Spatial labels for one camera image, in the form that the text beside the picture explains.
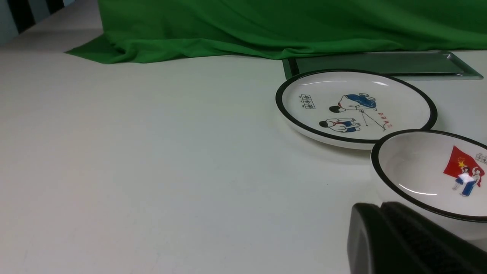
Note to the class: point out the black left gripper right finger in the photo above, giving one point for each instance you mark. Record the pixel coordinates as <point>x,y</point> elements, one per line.
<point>441,251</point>

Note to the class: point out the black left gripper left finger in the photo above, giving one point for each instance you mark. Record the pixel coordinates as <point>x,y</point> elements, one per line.
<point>375,247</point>

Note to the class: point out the white bowl with red flag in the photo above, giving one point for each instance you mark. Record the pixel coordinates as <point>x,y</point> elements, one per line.
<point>439,175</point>

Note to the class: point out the white illustrated plate black rim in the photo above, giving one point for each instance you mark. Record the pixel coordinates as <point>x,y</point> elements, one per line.
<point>352,108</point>

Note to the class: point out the green backdrop cloth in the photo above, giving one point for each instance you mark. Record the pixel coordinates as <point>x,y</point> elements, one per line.
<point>148,31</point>

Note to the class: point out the metal table cable tray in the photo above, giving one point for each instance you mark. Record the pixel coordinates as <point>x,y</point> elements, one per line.
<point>404,65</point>

